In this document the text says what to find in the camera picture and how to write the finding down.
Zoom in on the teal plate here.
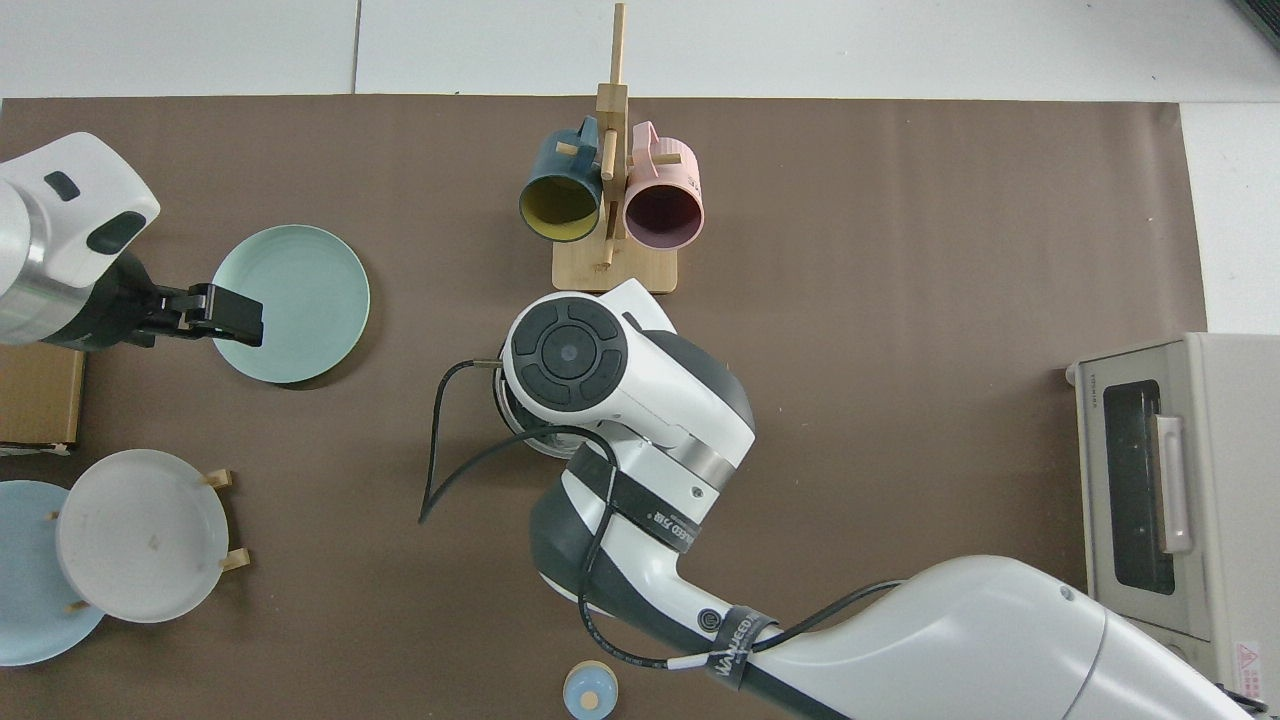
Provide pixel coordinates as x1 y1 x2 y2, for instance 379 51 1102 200
208 223 372 386

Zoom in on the wooden plate rack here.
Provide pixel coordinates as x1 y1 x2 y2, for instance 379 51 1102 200
44 467 252 614

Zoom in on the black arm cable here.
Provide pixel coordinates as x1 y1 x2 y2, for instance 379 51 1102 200
417 358 907 673

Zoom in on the wooden cup stand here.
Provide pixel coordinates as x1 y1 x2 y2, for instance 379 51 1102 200
551 2 680 296

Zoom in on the brown table cloth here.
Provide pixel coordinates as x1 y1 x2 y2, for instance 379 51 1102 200
0 94 1210 720

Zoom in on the wire basket with wooden floor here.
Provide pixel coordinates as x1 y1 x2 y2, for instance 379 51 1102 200
0 344 88 457

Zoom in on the dark blue cup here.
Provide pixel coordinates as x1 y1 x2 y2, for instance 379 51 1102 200
517 115 605 245

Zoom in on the white plate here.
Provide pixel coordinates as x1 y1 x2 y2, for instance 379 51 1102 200
54 448 232 626

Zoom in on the pale toaster oven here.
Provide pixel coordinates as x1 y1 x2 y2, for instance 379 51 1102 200
1064 332 1280 717

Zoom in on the light blue plate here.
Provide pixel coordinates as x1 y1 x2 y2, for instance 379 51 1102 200
0 479 107 669

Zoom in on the black pot with blue handle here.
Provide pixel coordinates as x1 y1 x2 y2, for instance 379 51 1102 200
490 370 593 462

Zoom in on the pink cup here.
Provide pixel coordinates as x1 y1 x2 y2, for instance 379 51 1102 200
622 120 706 251

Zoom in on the small blue round thing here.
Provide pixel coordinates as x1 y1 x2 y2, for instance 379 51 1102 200
562 659 620 720

